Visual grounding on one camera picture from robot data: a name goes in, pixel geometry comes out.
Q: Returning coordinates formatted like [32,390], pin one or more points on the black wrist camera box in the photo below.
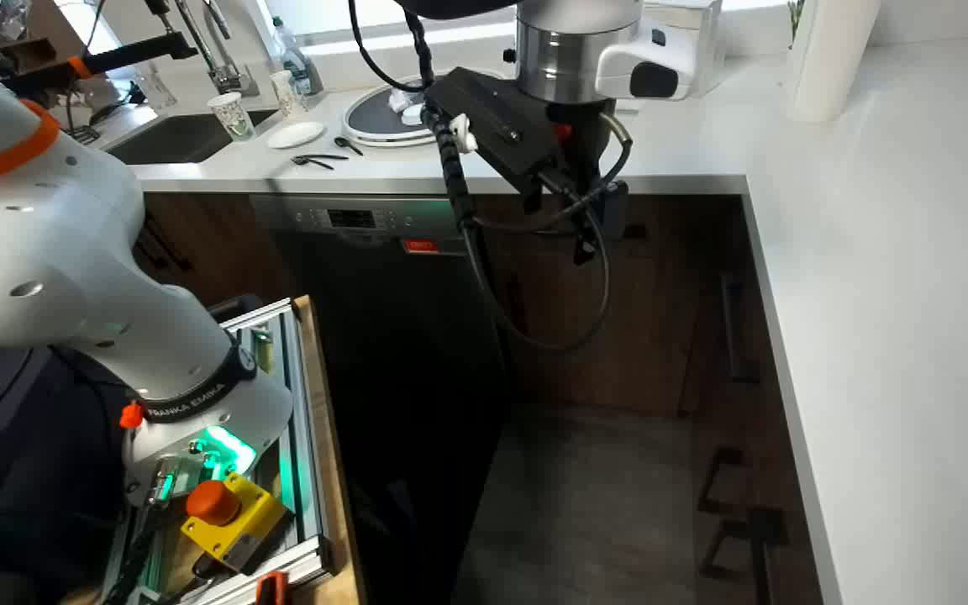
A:
[494,121]

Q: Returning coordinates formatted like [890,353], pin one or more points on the white napkin dispenser box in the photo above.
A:
[700,29]

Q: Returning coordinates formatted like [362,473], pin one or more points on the dark blue fabric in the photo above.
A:
[16,473]

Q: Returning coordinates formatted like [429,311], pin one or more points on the dark kitchen sink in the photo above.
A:
[177,139]

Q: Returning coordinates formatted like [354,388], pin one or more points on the small white plate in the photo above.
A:
[297,134]

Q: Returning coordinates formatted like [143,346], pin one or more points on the round black tray white rim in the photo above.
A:
[374,121]

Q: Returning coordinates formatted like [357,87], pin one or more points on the white paper cup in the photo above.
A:
[234,120]

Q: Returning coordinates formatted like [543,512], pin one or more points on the yellow emergency stop red button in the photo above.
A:
[237,529]

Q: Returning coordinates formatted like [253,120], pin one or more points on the white paper towel roll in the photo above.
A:
[832,55]

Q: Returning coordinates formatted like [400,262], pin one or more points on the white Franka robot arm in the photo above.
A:
[59,247]

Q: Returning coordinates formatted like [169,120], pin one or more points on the metal sink faucet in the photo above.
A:
[219,68]

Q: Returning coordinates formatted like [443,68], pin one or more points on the black utensil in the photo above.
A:
[320,158]

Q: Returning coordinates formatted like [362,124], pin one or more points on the red clamp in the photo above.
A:
[270,590]

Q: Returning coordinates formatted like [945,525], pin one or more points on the clear soap bottle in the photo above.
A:
[299,68]

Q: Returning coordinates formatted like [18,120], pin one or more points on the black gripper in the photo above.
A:
[593,146]

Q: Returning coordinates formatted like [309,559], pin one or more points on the black spoon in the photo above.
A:
[348,141]

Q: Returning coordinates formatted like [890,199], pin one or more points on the wooden cart top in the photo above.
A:
[333,473]

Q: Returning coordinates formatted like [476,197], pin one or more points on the brown countertop machine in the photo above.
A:
[32,51]

